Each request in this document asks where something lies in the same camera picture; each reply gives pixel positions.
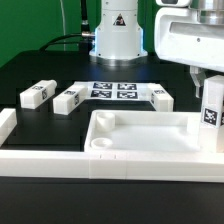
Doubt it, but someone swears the white U-shaped fence frame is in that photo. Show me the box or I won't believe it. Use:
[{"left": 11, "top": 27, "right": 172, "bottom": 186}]
[{"left": 0, "top": 107, "right": 224, "bottom": 184}]

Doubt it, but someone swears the black cable with connector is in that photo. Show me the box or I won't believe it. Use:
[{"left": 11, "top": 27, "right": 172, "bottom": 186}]
[{"left": 39, "top": 0, "right": 98, "bottom": 52}]

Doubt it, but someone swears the white desk top tray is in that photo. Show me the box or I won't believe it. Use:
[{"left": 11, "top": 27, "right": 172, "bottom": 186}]
[{"left": 84, "top": 110, "right": 224, "bottom": 155}]

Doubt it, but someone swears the white thin cable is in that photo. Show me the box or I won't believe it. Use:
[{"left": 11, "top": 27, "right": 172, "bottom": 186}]
[{"left": 59, "top": 0, "right": 67, "bottom": 52}]

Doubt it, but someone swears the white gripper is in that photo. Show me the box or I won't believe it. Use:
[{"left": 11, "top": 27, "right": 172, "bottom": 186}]
[{"left": 155, "top": 0, "right": 224, "bottom": 98}]

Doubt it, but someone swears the white fiducial marker sheet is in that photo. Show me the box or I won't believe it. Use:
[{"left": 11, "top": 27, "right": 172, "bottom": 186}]
[{"left": 74, "top": 81, "right": 163, "bottom": 101}]

